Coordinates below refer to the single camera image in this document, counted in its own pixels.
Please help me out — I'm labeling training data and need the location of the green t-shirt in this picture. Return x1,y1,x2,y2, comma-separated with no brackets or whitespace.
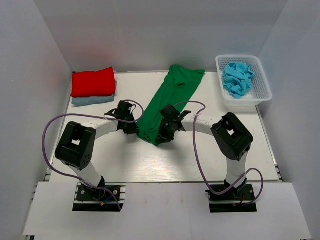
137,64,206,146

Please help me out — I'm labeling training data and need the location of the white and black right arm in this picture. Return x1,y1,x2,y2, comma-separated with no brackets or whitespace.
155,110,254,200

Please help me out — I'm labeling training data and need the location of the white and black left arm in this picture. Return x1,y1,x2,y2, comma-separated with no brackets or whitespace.
55,119,138,200

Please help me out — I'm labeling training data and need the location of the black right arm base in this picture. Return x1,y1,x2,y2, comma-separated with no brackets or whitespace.
205,184,257,213

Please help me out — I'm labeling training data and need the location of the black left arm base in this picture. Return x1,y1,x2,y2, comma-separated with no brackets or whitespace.
72,183,126,213

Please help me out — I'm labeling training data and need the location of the folded light blue t-shirt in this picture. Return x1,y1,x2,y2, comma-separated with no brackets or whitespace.
71,95,115,106

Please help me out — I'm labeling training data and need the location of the folded red t-shirt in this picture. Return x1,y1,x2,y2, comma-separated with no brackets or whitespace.
71,67,116,98

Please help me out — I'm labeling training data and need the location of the crumpled cyan t-shirt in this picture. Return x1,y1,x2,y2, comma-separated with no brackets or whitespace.
222,62,256,99

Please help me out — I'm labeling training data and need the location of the white perforated plastic basket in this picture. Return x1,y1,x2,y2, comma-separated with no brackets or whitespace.
215,54,272,108

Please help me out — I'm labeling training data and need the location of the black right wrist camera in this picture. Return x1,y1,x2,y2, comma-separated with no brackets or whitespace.
160,104,191,122

